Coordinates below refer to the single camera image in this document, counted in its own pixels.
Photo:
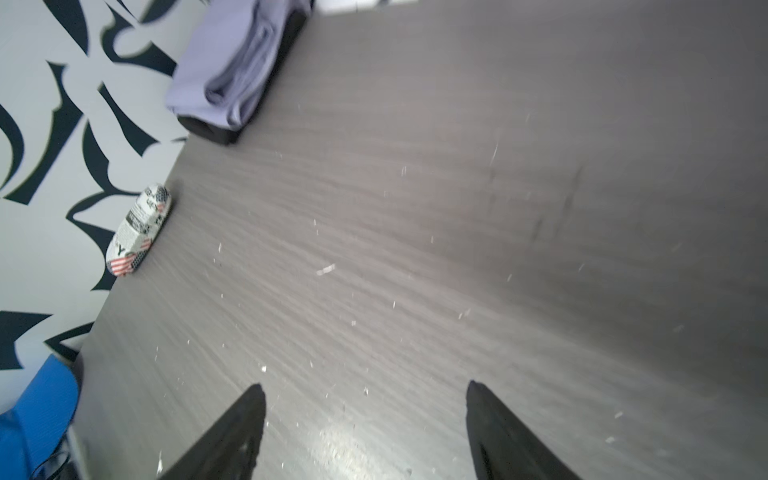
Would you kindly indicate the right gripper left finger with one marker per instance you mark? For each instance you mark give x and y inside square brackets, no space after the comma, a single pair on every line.
[230,447]

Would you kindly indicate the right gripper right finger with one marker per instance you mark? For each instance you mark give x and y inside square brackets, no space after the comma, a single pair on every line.
[502,446]

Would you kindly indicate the purple grey skirt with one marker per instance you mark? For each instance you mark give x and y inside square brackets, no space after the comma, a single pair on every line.
[231,60]

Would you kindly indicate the blue cloth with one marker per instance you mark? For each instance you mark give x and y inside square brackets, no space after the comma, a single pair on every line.
[33,428]

